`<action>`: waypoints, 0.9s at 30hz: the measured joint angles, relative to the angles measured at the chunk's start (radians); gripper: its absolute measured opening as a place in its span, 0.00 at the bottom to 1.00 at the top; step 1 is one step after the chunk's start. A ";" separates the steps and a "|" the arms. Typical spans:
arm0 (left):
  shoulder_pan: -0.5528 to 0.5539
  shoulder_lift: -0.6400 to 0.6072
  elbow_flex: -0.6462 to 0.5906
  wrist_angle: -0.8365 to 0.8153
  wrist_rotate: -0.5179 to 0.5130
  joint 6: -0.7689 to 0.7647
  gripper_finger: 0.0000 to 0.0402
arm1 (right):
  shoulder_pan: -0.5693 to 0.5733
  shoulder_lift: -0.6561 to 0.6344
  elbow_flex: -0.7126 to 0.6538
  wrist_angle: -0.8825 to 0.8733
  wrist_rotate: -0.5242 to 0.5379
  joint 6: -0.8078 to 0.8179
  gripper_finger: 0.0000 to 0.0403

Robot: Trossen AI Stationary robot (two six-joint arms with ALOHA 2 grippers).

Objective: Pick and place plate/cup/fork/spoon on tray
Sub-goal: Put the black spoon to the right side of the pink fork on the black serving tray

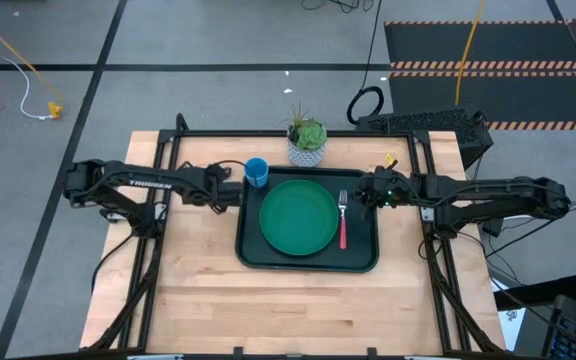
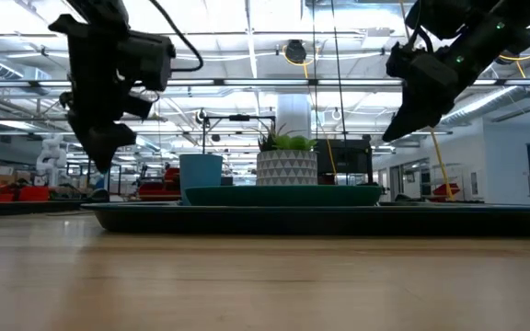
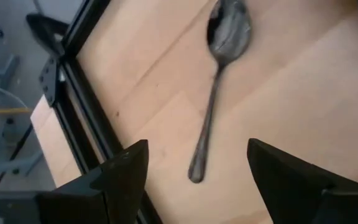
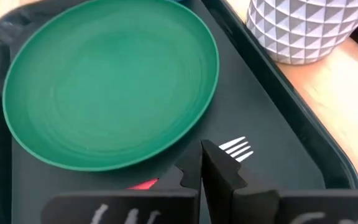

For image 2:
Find black metal rack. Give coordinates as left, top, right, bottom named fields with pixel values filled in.
left=65, top=158, right=122, bottom=200

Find yellow hanging cable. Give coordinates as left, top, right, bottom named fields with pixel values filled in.
left=397, top=0, right=455, bottom=202

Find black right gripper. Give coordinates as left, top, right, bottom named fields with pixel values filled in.
left=382, top=50, right=478, bottom=142

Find dark green plastic tray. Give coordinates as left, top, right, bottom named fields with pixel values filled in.
left=82, top=201, right=530, bottom=237

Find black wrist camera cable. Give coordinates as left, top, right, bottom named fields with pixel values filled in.
left=147, top=0, right=205, bottom=74

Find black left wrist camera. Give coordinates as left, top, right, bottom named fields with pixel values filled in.
left=116, top=30, right=178, bottom=92

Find black ceiling cable reel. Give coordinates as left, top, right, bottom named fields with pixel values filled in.
left=284, top=39, right=308, bottom=65

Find green plastic plate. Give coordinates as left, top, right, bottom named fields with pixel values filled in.
left=184, top=184, right=383, bottom=207

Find blue plastic cup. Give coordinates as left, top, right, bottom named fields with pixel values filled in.
left=179, top=154, right=225, bottom=207

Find red tool cart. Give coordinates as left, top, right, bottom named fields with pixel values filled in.
left=138, top=166, right=182, bottom=202

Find black computer case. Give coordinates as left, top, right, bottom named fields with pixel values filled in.
left=315, top=139, right=374, bottom=187

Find thin black hanging cable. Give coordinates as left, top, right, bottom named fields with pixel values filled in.
left=311, top=0, right=317, bottom=139

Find red storage bin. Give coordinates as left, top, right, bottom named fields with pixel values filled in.
left=0, top=185, right=51, bottom=202
left=432, top=182, right=461, bottom=199

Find black background gantry frame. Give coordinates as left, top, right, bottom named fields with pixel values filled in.
left=202, top=113, right=277, bottom=155

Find succulent in patterned white pot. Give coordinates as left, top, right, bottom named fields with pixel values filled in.
left=254, top=120, right=319, bottom=188

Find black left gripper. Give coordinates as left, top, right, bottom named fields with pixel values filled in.
left=48, top=13, right=154, bottom=174

